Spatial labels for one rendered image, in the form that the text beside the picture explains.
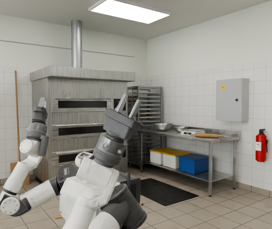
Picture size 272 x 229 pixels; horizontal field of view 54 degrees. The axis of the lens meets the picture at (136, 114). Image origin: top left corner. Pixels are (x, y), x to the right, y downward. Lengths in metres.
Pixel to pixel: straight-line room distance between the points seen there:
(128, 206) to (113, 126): 0.33
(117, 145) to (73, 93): 3.77
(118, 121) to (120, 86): 4.17
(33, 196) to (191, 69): 4.61
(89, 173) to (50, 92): 3.63
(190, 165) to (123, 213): 3.82
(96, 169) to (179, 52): 5.14
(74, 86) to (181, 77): 2.32
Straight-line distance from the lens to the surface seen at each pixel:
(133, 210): 1.00
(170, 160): 5.09
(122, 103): 0.81
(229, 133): 4.85
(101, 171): 0.81
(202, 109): 5.30
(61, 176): 1.33
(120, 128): 0.79
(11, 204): 1.33
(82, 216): 0.82
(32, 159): 1.40
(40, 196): 1.35
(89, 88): 4.64
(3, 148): 5.32
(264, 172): 4.69
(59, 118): 4.44
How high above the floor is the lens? 1.44
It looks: 2 degrees down
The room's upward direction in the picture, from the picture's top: straight up
